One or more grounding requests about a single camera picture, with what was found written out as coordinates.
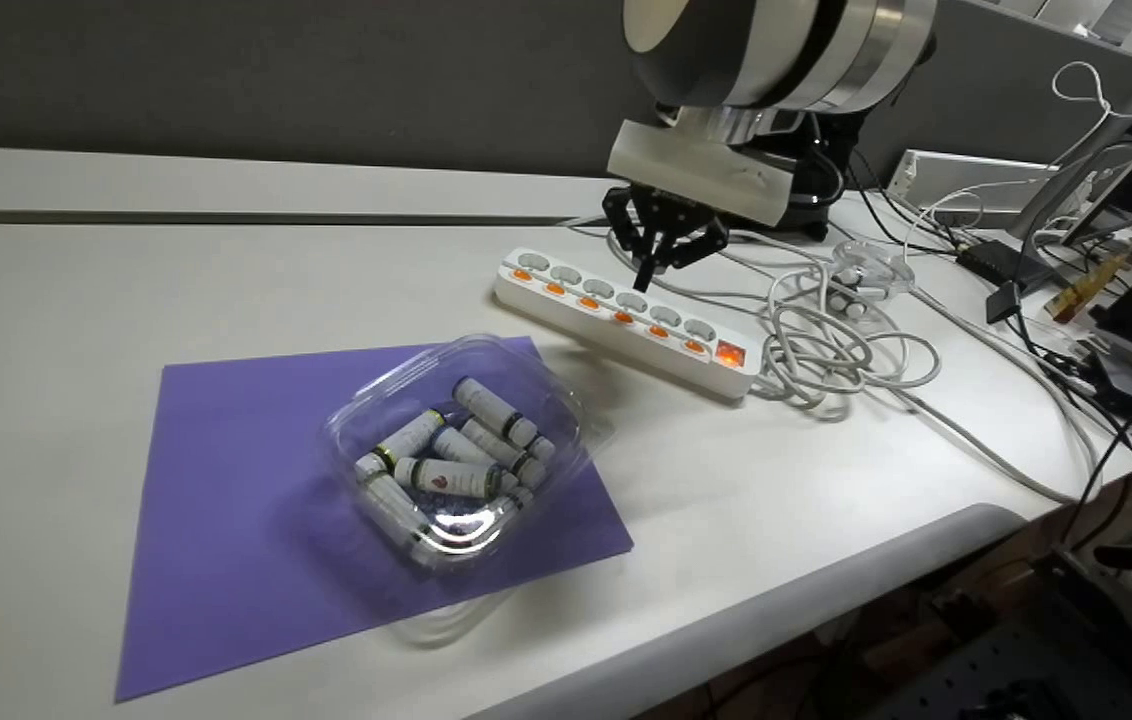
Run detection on white tube with black band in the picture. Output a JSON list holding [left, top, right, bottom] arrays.
[[508, 432, 560, 488], [347, 409, 449, 485], [390, 455, 514, 504], [449, 373, 543, 454], [356, 475, 445, 573], [428, 425, 525, 471]]

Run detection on thin white looped cable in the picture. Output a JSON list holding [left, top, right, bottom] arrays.
[[1042, 56, 1117, 153]]

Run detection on black cable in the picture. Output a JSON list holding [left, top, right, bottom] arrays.
[[854, 188, 1127, 513]]

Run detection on white coiled power cable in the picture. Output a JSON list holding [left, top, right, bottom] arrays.
[[568, 214, 1082, 509]]

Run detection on white power strip orange switches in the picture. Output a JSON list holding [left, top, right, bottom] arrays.
[[492, 246, 761, 409]]

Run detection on yellow brown stick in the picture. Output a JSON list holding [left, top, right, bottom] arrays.
[[1042, 248, 1132, 326]]

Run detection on purple paper mat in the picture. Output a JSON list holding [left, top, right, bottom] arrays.
[[113, 332, 637, 710]]

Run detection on black office chair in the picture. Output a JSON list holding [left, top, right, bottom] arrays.
[[1022, 524, 1132, 699]]

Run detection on white flat box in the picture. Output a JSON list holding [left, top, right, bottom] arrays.
[[883, 143, 1063, 229]]

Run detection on clear plastic clamshell container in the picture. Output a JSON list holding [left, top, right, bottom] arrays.
[[321, 332, 596, 577]]

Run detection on small clear plastic bag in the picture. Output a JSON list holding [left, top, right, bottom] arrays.
[[824, 237, 922, 304]]

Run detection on small black box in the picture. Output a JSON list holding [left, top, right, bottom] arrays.
[[957, 237, 1063, 329]]

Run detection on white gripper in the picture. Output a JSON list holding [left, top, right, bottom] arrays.
[[596, 109, 796, 298]]

